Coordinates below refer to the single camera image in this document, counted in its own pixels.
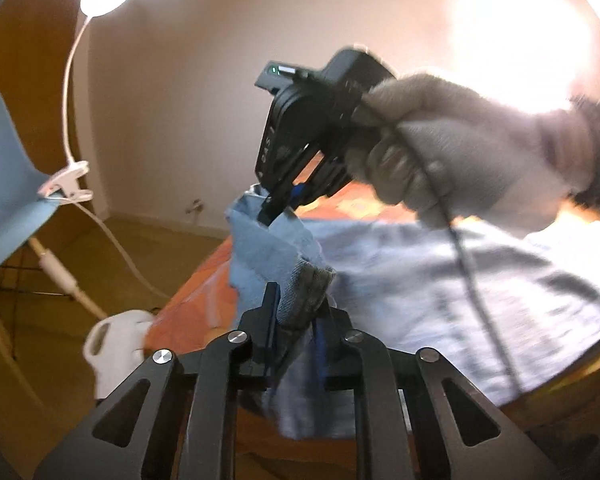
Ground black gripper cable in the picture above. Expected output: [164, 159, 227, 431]
[352, 105, 526, 398]

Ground blue chair with wooden legs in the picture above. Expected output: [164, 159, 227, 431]
[0, 89, 108, 411]

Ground orange floral bedsheet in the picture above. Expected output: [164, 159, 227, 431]
[142, 180, 600, 466]

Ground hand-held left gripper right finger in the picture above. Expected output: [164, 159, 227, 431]
[310, 305, 561, 480]

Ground white lamp cable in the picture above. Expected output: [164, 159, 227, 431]
[72, 200, 176, 303]

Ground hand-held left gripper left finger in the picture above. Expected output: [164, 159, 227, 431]
[32, 282, 283, 480]

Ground white plastic jug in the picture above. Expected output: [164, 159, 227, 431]
[82, 310, 156, 401]

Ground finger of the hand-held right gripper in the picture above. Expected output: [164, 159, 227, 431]
[256, 142, 326, 226]
[290, 157, 353, 211]

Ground person's right hand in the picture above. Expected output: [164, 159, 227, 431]
[344, 74, 597, 231]

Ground blue pants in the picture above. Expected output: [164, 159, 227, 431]
[225, 185, 600, 441]

